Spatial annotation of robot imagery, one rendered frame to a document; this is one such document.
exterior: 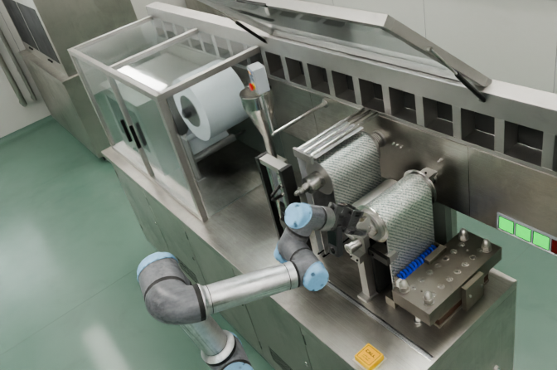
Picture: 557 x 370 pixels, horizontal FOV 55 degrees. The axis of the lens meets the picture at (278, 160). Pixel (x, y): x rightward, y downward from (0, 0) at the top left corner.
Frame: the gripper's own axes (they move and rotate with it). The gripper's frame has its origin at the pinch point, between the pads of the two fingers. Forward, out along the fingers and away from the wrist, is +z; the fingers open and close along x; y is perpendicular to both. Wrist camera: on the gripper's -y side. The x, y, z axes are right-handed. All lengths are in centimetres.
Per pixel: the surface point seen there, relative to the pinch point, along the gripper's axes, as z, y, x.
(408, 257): 23.6, -6.9, -4.6
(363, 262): 10.8, -13.4, 3.5
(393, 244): 11.6, -2.4, -4.6
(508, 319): 62, -18, -30
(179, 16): 4, 53, 175
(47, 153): 57, -116, 464
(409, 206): 12.7, 11.7, -4.2
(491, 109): 7, 50, -22
